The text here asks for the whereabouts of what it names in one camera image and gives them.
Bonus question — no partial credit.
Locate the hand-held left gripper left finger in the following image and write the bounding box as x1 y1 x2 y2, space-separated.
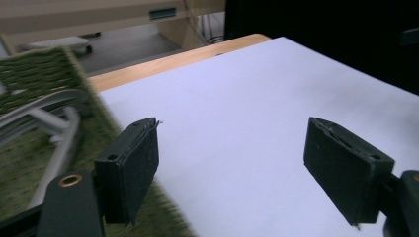
94 117 161 227

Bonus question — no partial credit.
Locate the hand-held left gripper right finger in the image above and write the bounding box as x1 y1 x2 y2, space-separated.
302 117 395 228

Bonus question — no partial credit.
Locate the grey plastic clothes hanger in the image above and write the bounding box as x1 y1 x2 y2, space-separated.
0 88 91 210

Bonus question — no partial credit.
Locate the green woven basket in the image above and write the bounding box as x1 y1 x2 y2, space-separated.
0 45 196 237

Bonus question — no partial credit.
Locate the black curtain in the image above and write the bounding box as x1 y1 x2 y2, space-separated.
223 0 419 97

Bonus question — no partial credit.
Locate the grey wheeled base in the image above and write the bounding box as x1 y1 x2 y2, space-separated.
21 35 94 56

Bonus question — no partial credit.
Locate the wooden cabinet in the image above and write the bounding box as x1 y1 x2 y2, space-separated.
0 0 227 57

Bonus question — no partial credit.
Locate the bunch of black cables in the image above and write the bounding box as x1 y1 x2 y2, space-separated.
182 0 226 45

